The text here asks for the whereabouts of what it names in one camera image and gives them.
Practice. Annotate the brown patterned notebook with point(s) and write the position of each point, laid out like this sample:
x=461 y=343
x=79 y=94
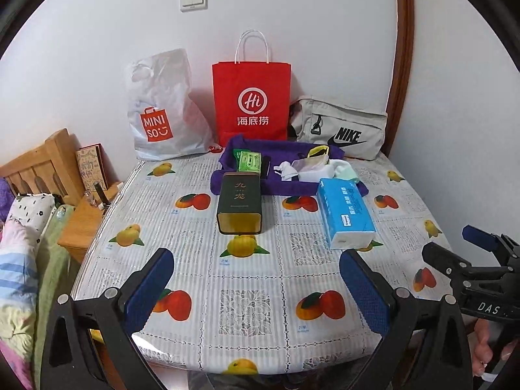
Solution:
x=91 y=166

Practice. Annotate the small red white packet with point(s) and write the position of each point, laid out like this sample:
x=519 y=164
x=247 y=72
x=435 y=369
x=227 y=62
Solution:
x=214 y=148

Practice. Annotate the purple plush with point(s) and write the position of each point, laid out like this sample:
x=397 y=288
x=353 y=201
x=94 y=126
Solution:
x=5 y=195

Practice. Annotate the floral white pillow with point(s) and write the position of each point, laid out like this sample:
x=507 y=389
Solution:
x=30 y=215

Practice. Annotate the red paper shopping bag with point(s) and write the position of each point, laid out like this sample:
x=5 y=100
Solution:
x=252 y=89

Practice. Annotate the dark green tin box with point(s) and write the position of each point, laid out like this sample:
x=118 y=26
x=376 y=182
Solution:
x=237 y=199

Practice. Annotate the wooden nightstand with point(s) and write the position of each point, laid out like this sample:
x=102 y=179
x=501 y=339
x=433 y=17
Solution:
x=81 y=231

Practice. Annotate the purple towel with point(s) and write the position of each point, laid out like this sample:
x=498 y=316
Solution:
x=280 y=189

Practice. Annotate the black stick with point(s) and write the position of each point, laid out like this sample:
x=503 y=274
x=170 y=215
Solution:
x=100 y=197

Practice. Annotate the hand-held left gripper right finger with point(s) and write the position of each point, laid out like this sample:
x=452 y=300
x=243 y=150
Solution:
x=365 y=292

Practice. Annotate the light green cloth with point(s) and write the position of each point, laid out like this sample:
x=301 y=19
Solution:
x=350 y=177

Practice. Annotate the clear plastic packet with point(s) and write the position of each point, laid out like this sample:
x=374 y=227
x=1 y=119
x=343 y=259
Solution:
x=308 y=164

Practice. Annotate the blue tissue pack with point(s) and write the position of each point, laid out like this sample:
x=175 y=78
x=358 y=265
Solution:
x=345 y=215

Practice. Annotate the fruit print tablecloth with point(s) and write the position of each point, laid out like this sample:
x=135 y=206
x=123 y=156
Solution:
x=252 y=276

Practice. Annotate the wooden headboard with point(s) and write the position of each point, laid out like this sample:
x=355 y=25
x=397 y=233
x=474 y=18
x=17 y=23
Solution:
x=40 y=162

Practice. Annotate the green snack packet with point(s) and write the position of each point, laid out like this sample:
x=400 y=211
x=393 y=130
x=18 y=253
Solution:
x=248 y=161

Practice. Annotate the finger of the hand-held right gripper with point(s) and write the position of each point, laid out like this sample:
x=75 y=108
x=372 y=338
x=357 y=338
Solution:
x=479 y=235
x=443 y=260

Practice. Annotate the brown wooden door frame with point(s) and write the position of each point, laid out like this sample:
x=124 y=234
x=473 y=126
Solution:
x=400 y=48

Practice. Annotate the person's right hand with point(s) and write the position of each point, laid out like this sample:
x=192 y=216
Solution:
x=481 y=341

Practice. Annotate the pastel striped blanket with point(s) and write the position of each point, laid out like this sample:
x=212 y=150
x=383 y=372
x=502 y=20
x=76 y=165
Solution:
x=16 y=284

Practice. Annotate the white wall light switch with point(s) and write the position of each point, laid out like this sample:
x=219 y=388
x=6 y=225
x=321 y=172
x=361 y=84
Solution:
x=193 y=1

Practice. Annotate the white plastic shopping bag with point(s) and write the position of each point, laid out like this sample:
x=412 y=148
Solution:
x=162 y=101

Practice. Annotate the white sponge block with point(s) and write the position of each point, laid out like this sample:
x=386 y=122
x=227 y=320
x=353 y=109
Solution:
x=313 y=175

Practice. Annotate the grey waist bag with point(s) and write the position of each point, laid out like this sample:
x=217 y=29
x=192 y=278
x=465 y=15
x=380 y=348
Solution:
x=345 y=122

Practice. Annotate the yellow mesh bag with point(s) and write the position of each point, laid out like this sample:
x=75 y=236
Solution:
x=319 y=152

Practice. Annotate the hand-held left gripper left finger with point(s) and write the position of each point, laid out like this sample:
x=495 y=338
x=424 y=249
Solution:
x=150 y=288

